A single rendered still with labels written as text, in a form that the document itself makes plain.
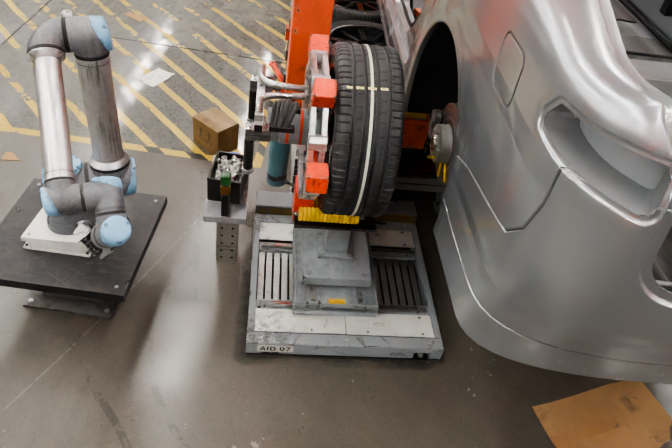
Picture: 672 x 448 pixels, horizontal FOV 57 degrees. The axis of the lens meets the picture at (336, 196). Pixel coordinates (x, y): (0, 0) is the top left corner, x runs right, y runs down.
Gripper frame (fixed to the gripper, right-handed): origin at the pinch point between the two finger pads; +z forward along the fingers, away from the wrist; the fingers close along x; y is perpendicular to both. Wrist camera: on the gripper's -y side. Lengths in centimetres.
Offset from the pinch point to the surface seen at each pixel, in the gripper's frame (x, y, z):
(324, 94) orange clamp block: 12, -69, -66
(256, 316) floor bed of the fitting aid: 71, -24, 10
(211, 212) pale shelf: 25.6, -40.4, 6.3
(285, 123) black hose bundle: 12, -61, -50
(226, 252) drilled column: 51, -45, 41
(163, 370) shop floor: 57, 15, 18
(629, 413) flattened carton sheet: 196, -81, -73
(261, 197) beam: 47, -81, 49
